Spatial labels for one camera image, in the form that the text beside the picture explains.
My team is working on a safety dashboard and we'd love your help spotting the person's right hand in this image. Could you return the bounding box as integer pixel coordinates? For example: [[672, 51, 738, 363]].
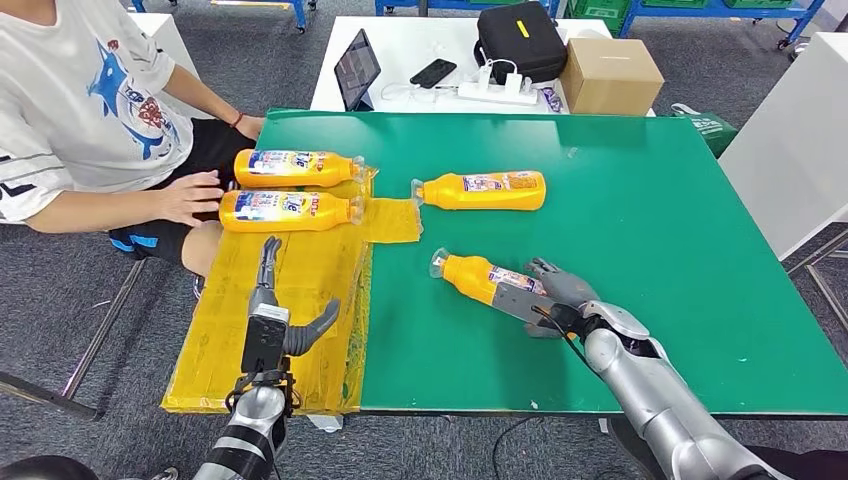
[[153, 170, 225, 229]]

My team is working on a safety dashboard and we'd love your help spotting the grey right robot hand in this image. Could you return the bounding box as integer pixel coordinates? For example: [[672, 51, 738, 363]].
[[523, 258, 601, 340]]

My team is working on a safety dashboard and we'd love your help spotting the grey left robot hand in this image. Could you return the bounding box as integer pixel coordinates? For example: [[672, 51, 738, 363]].
[[248, 236, 341, 359]]

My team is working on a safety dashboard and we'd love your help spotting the person's left hand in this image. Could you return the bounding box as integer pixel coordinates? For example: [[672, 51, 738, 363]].
[[235, 113, 266, 142]]

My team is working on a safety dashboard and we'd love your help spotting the orange detergent bottle clear cap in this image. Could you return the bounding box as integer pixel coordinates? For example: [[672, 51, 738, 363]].
[[233, 148, 367, 190], [429, 248, 551, 307], [218, 190, 366, 234], [410, 170, 548, 212]]

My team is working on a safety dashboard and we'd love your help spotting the yellow taped cardboard sheet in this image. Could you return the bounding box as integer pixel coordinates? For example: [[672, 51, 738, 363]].
[[162, 165, 424, 417]]

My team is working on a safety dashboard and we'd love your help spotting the black tablet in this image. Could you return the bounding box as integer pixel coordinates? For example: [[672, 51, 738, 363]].
[[333, 28, 383, 113]]

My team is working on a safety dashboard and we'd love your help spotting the white cabinet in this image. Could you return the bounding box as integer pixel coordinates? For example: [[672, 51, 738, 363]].
[[125, 13, 200, 81]]

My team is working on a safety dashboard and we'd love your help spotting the long white table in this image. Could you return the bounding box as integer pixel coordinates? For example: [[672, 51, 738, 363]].
[[309, 16, 657, 117]]

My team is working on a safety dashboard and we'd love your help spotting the black smartphone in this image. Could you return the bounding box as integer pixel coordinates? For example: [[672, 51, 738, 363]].
[[409, 58, 458, 90]]

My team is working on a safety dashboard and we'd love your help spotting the white power strip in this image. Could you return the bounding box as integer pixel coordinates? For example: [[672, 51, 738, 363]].
[[457, 80, 539, 107]]

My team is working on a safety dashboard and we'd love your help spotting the green shopping bag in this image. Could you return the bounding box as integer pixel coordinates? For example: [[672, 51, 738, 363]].
[[670, 102, 739, 159]]

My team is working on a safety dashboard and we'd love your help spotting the brown cardboard box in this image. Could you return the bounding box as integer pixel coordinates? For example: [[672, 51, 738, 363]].
[[559, 37, 666, 117]]

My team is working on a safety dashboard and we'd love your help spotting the black carrying case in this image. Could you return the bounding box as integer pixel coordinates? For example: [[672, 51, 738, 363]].
[[473, 1, 570, 85]]

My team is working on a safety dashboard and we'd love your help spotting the white side table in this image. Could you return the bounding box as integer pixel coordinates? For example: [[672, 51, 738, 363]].
[[718, 31, 848, 262]]

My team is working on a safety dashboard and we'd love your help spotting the green plastic crate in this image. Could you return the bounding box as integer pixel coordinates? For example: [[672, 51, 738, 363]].
[[568, 0, 631, 21]]

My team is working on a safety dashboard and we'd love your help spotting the black round object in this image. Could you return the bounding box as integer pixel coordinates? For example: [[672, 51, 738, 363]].
[[0, 455, 99, 480]]

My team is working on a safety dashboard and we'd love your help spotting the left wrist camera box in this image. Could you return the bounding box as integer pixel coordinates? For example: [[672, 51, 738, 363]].
[[240, 303, 291, 376]]

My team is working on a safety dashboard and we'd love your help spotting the metal chair frame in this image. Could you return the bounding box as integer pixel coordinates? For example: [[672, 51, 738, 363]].
[[0, 258, 147, 422]]

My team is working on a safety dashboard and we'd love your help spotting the black hanging cable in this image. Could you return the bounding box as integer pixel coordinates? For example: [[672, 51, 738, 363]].
[[492, 415, 545, 480]]

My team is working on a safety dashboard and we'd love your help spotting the thin white cable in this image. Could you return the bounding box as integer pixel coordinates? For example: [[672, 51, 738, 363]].
[[380, 80, 458, 104]]

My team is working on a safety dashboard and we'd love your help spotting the looped white charger cable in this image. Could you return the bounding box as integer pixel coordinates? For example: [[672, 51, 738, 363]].
[[482, 58, 525, 77]]

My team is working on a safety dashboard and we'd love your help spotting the grey metal table frame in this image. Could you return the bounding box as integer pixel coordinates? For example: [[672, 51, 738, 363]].
[[788, 228, 848, 333]]

